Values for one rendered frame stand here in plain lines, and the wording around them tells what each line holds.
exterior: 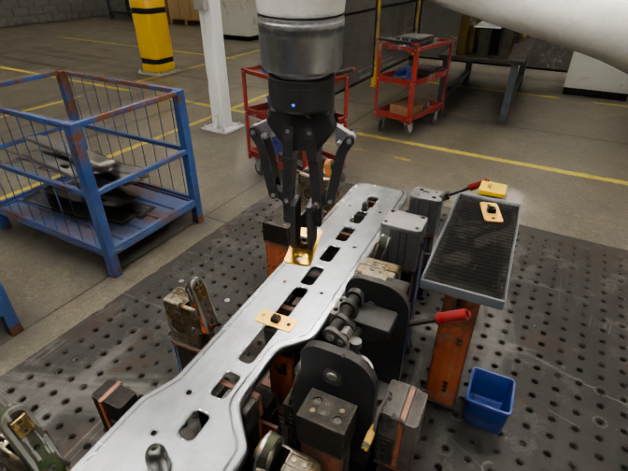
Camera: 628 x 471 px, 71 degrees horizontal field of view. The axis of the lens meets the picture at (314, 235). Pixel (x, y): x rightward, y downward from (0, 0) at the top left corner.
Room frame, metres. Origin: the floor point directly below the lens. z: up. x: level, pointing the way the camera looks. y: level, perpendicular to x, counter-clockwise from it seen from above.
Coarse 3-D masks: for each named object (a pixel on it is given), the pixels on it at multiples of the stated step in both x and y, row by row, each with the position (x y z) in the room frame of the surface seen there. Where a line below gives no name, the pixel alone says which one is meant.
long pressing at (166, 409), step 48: (384, 192) 1.26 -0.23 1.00; (336, 240) 0.97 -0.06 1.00; (288, 288) 0.77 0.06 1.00; (336, 288) 0.77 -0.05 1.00; (240, 336) 0.62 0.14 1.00; (288, 336) 0.62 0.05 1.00; (192, 384) 0.51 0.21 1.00; (240, 384) 0.51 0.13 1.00; (144, 432) 0.42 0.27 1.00; (240, 432) 0.42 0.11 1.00
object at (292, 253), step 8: (304, 232) 0.55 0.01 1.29; (320, 232) 0.55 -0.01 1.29; (304, 240) 0.52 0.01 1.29; (296, 248) 0.51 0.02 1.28; (304, 248) 0.51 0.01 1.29; (288, 256) 0.49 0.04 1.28; (296, 256) 0.50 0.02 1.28; (304, 256) 0.49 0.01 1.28; (312, 256) 0.49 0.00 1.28; (296, 264) 0.48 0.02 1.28; (304, 264) 0.48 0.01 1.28
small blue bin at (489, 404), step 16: (480, 368) 0.73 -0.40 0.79; (480, 384) 0.72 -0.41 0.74; (496, 384) 0.70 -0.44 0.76; (512, 384) 0.68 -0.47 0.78; (480, 400) 0.70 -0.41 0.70; (496, 400) 0.70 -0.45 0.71; (512, 400) 0.64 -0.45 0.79; (464, 416) 0.64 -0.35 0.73; (480, 416) 0.62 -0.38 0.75; (496, 416) 0.61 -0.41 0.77; (496, 432) 0.61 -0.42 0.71
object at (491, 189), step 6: (480, 186) 0.97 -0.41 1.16; (486, 186) 0.97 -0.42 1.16; (492, 186) 0.97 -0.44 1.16; (498, 186) 0.97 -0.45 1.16; (504, 186) 0.97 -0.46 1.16; (480, 192) 0.95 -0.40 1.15; (486, 192) 0.94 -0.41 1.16; (492, 192) 0.94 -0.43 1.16; (498, 192) 0.94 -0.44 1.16; (504, 192) 0.94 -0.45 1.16
